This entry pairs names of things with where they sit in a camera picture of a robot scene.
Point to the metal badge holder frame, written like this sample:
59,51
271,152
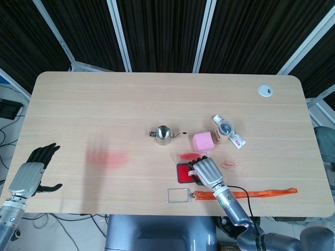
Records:
190,198

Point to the pink foam cube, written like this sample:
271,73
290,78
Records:
202,141

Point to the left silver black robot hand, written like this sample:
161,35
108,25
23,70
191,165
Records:
26,177

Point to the red ink pad clear lid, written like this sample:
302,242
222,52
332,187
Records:
183,173

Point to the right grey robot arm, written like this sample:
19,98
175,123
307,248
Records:
235,211

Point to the grey robot torso base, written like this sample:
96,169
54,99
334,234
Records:
157,235

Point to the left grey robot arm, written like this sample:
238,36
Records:
10,219

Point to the grey chair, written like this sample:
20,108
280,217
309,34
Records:
324,146

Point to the seasoning bottle blue cap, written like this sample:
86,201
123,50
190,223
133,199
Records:
225,128

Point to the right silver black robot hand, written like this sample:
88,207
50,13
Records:
208,172

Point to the stainless steel gooseneck kettle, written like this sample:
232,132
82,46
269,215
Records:
163,136

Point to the black box device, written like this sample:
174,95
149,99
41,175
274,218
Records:
9,109

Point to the white partition frame post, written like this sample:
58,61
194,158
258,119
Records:
120,36
306,48
54,31
204,36

